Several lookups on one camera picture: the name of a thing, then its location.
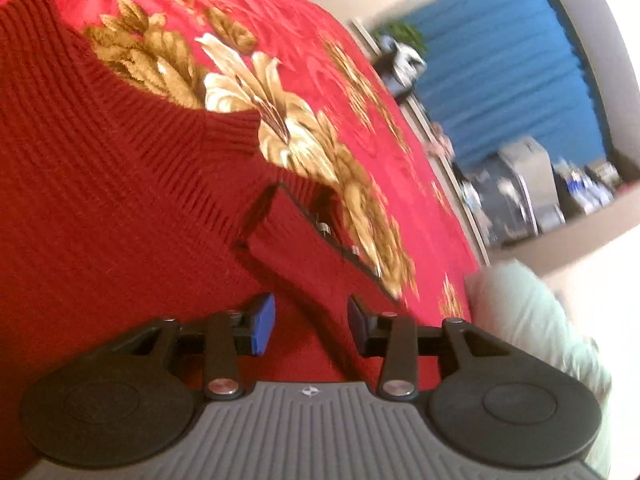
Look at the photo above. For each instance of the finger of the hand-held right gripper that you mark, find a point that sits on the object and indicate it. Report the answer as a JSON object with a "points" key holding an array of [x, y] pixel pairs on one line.
{"points": [[336, 238]]}

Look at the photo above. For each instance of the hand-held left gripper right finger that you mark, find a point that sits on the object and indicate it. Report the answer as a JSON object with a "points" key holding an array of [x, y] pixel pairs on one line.
{"points": [[356, 320]]}

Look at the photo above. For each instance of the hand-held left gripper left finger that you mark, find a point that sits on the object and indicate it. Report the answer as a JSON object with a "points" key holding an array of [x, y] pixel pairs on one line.
{"points": [[264, 322]]}

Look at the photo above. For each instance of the dark red knit sweater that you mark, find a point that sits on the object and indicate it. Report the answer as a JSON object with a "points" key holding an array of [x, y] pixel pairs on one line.
{"points": [[100, 185]]}

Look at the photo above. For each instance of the pile of dark clothes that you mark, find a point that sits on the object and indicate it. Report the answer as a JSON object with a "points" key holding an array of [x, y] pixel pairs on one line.
{"points": [[400, 70]]}

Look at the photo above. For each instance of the pink cloth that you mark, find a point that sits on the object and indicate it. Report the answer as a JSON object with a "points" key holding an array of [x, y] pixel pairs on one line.
{"points": [[440, 140]]}

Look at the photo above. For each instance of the clear plastic storage box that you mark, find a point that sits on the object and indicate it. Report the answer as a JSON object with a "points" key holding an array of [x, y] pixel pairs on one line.
{"points": [[500, 210]]}

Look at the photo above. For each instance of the pale green duvet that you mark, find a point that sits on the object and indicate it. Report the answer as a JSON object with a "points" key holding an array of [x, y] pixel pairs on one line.
{"points": [[540, 320]]}

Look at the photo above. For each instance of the grey storage box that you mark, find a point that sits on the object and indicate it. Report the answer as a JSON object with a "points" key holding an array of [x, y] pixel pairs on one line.
{"points": [[535, 175]]}

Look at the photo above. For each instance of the green potted plant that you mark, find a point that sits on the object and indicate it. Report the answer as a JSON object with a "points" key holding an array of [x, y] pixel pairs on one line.
{"points": [[405, 35]]}

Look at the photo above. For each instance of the red floral blanket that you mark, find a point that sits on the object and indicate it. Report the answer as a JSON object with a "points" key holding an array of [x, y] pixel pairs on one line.
{"points": [[300, 20]]}

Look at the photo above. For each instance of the blue curtain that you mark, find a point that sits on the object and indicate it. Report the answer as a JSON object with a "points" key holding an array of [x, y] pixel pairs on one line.
{"points": [[500, 60]]}

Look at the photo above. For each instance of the group of bottles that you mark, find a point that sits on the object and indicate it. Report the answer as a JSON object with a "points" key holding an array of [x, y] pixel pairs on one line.
{"points": [[585, 187]]}

